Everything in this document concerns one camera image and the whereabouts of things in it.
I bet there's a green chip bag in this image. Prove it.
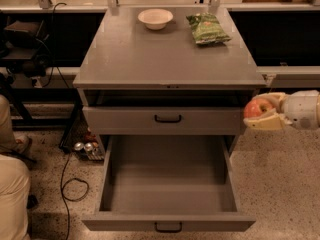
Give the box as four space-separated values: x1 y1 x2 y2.
186 12 231 45

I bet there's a closed grey upper drawer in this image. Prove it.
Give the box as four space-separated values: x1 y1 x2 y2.
83 107 245 135

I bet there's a silver can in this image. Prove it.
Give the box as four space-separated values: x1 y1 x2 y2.
74 142 84 151
84 142 94 152

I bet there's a wire basket with items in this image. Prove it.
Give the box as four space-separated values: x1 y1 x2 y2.
59 112 104 161

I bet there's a black equipment on left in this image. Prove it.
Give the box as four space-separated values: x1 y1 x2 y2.
0 16 51 78

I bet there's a black middle drawer handle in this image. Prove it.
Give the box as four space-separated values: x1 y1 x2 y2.
154 222 183 234

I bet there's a person beige rear leg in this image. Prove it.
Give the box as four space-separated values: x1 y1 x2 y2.
0 95 16 152

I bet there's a grey drawer cabinet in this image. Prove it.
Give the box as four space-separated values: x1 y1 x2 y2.
74 7 265 148

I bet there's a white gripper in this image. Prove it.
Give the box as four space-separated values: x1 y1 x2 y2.
244 90 320 131

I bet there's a red apple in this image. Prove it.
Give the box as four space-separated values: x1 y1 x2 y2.
244 98 274 118

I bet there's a black floor cable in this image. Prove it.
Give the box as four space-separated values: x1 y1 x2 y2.
59 152 90 240

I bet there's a black drawer handle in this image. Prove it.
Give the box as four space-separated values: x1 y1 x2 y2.
154 115 182 124
154 222 183 234

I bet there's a white shoe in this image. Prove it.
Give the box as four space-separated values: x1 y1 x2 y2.
16 135 31 153

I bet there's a black upper drawer handle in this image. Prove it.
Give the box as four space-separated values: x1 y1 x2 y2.
154 115 182 124

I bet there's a white bowl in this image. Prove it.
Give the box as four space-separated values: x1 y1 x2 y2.
138 9 173 30

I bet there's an open grey middle drawer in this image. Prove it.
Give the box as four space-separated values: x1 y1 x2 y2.
83 135 255 232

